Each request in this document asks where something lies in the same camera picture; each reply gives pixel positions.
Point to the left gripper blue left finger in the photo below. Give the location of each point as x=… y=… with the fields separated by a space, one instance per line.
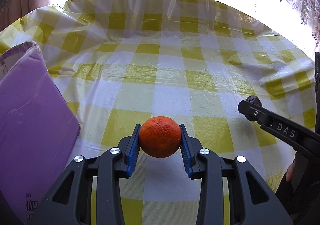
x=68 y=201

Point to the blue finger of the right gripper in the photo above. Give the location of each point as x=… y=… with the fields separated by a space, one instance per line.
x=253 y=113

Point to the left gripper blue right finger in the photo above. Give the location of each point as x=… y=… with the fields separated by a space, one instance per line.
x=251 y=200

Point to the dark passion fruit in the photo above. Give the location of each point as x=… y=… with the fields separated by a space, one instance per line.
x=254 y=100

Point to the large orange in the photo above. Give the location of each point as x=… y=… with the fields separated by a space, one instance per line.
x=160 y=137

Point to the black gloved right hand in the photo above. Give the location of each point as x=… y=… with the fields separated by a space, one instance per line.
x=298 y=191

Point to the purple cardboard box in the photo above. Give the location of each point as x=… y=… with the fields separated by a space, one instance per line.
x=38 y=131

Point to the yellow white checkered tablecloth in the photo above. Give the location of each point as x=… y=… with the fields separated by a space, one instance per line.
x=118 y=63

